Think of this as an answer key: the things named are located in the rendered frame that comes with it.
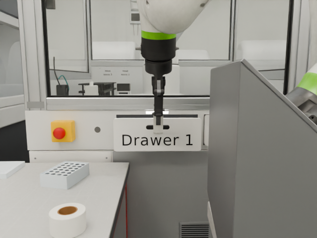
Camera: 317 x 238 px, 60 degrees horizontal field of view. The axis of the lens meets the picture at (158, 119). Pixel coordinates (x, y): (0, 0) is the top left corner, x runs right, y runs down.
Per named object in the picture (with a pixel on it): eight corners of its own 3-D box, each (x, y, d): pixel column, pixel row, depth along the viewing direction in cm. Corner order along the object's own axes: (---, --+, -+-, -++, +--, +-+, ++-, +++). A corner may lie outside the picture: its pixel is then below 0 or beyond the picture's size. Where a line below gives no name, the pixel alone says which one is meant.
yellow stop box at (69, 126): (71, 142, 94) (70, 122, 93) (50, 142, 94) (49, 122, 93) (75, 139, 99) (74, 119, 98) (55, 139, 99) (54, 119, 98)
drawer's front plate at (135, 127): (201, 151, 92) (201, 118, 90) (113, 151, 91) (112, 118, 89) (200, 149, 93) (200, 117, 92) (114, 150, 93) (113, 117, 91)
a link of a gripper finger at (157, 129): (162, 112, 83) (163, 113, 82) (162, 132, 86) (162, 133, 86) (153, 112, 83) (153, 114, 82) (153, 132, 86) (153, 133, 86)
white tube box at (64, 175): (67, 190, 74) (66, 176, 74) (40, 186, 76) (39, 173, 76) (89, 174, 86) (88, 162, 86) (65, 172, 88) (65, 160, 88)
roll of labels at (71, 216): (93, 229, 55) (92, 210, 54) (58, 243, 50) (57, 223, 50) (76, 216, 60) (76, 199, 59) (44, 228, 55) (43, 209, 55)
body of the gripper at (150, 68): (145, 53, 79) (145, 83, 83) (144, 62, 71) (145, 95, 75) (171, 53, 79) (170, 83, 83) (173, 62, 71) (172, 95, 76)
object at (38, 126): (305, 148, 102) (309, 109, 99) (27, 150, 99) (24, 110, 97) (232, 114, 196) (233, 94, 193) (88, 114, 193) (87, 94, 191)
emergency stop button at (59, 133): (64, 140, 92) (63, 128, 91) (52, 140, 92) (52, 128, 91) (67, 137, 95) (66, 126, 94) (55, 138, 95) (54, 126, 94)
